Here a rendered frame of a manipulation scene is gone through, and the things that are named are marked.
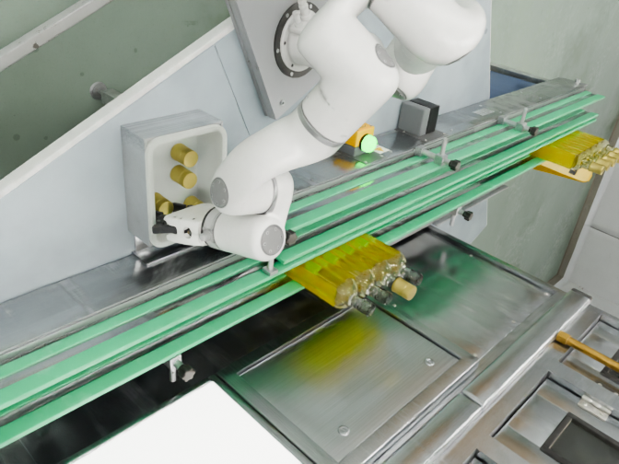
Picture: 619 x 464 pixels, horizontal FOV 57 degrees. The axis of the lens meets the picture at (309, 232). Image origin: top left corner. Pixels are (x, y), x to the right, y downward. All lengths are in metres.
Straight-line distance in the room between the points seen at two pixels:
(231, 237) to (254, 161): 0.16
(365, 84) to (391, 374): 0.69
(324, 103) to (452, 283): 0.96
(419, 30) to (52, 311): 0.75
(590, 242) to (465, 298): 6.00
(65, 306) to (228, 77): 0.54
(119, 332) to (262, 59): 0.59
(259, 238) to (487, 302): 0.85
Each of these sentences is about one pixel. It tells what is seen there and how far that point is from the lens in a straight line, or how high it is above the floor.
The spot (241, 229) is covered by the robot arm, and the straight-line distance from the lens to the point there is 0.91.
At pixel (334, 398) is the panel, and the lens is 1.18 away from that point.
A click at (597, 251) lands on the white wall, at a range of 7.56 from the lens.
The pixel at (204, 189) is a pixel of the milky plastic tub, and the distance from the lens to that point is 1.21.
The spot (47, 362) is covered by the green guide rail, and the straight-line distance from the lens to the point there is 1.04.
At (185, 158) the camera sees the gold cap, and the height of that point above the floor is 0.81.
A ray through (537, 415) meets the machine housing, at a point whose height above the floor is 1.47.
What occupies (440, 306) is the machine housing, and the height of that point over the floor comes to 1.13.
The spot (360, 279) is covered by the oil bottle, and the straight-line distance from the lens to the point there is 1.24.
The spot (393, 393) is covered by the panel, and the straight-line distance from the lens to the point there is 1.22.
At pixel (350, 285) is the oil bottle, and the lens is 1.21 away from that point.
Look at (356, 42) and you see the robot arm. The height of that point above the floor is 1.19.
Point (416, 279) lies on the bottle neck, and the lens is 1.31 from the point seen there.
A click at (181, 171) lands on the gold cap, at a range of 1.15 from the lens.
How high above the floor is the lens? 1.65
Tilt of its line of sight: 34 degrees down
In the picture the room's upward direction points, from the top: 121 degrees clockwise
